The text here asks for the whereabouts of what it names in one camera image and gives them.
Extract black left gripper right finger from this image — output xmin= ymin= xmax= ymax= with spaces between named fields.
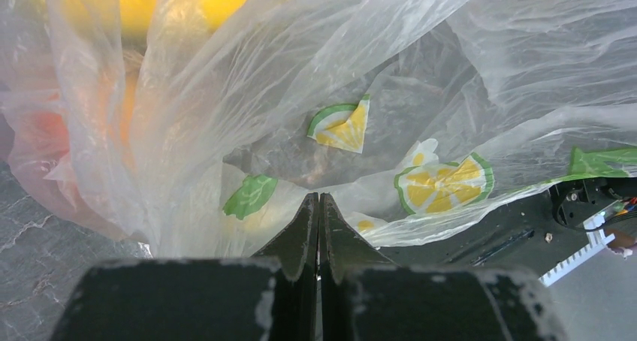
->
xmin=319 ymin=193 xmax=568 ymax=340

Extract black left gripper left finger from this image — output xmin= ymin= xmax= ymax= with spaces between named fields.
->
xmin=52 ymin=193 xmax=319 ymax=340

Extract translucent plastic bag with fruits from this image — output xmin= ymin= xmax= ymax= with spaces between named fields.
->
xmin=1 ymin=0 xmax=636 ymax=257

